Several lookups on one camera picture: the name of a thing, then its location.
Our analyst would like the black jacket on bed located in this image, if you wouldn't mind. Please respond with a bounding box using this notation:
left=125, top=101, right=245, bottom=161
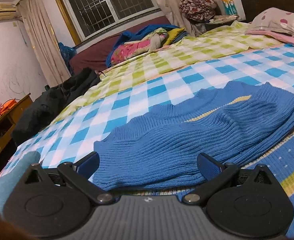
left=11, top=68, right=100, bottom=146

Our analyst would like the wall air conditioner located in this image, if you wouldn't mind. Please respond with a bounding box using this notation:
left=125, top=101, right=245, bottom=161
left=0, top=4, right=19, bottom=22

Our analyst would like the beige curtain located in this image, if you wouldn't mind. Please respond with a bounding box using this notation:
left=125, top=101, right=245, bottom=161
left=17, top=0, right=71, bottom=87
left=141, top=0, right=196, bottom=37

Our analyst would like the floral patterned bundle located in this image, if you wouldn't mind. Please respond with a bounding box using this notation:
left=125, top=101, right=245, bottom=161
left=179, top=0, right=217, bottom=22

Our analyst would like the maroon sofa bench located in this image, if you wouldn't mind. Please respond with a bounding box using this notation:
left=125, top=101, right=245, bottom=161
left=69, top=16, right=170, bottom=74

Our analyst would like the blue knitted sweater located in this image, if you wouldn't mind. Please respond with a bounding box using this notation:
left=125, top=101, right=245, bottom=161
left=91, top=81, right=294, bottom=191

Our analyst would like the wooden TV cabinet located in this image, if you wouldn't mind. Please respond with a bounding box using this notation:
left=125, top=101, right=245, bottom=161
left=0, top=93, right=33, bottom=171

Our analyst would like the green white checkered bedsheet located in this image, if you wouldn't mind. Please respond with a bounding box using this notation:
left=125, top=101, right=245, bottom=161
left=54, top=21, right=281, bottom=121

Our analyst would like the pink floral folded quilt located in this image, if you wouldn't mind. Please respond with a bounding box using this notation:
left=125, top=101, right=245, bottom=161
left=110, top=33, right=168, bottom=66

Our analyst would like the barred window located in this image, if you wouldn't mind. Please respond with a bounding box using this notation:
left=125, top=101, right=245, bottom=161
left=55, top=0, right=159, bottom=46

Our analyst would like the left beige curtain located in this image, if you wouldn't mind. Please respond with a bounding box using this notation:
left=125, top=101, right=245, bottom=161
left=17, top=0, right=71, bottom=87

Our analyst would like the yellow blue bottle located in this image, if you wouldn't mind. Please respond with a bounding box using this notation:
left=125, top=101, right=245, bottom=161
left=221, top=0, right=238, bottom=15

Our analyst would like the dark blue plastic bag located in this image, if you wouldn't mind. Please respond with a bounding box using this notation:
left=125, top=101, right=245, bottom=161
left=58, top=42, right=77, bottom=76

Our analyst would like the right beige curtain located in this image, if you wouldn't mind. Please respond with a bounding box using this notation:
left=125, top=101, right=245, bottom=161
left=141, top=0, right=196, bottom=37

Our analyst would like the teal fleece cloth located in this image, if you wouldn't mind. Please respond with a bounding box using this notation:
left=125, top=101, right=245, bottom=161
left=0, top=151, right=40, bottom=216

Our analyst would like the blue blanket on bench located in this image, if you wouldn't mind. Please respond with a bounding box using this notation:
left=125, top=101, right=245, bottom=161
left=106, top=24, right=178, bottom=68

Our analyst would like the blue white checkered bedsheet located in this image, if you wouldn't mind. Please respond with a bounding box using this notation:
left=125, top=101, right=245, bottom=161
left=1, top=44, right=294, bottom=175

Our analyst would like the yellow folded cloth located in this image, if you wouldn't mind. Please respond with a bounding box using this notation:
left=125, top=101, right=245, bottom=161
left=163, top=28, right=188, bottom=46

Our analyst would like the stack of papers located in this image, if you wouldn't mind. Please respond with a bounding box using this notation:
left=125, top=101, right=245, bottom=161
left=207, top=14, right=239, bottom=25

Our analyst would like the pink spotted pillow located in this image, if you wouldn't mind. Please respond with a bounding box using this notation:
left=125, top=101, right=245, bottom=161
left=245, top=8, right=294, bottom=45

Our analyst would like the orange bag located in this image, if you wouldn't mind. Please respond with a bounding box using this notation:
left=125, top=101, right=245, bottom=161
left=0, top=99, right=19, bottom=116

